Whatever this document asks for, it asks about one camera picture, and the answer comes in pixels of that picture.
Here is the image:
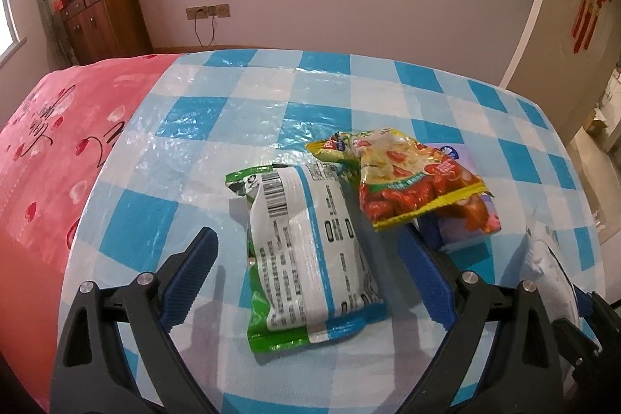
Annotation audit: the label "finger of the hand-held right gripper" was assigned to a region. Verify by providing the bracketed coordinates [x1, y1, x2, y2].
[579, 289, 621, 330]
[552, 317, 605, 371]

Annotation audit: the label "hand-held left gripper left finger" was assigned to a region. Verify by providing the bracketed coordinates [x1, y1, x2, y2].
[49, 226, 219, 414]

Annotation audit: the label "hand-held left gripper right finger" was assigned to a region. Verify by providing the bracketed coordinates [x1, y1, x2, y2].
[388, 226, 567, 414]

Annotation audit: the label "grey white plastic wrapper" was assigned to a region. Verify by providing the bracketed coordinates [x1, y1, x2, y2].
[525, 224, 584, 333]

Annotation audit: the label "purple white tissue pack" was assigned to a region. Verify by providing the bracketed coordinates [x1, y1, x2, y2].
[416, 144, 503, 254]

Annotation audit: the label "yellow red snack packet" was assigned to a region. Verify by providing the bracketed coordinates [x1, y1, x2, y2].
[305, 128, 487, 233]

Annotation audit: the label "green white snack packet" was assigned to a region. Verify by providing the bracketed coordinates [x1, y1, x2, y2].
[225, 164, 390, 355]

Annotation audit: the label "blue white checkered tablecloth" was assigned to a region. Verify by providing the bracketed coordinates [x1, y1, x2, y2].
[52, 48, 608, 414]

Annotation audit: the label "pink heart print blanket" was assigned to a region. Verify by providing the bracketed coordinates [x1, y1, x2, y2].
[0, 52, 189, 414]

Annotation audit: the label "white door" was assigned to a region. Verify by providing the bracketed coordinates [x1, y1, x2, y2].
[499, 0, 621, 144]

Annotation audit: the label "brown wooden cabinet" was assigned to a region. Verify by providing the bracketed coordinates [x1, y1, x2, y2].
[57, 0, 154, 66]

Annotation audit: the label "window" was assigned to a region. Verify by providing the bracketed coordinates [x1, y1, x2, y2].
[0, 0, 26, 62]

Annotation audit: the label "black power cables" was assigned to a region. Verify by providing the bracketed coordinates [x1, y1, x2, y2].
[193, 17, 217, 47]

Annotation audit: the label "wall socket strip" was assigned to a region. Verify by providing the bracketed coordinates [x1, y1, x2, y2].
[185, 3, 231, 20]

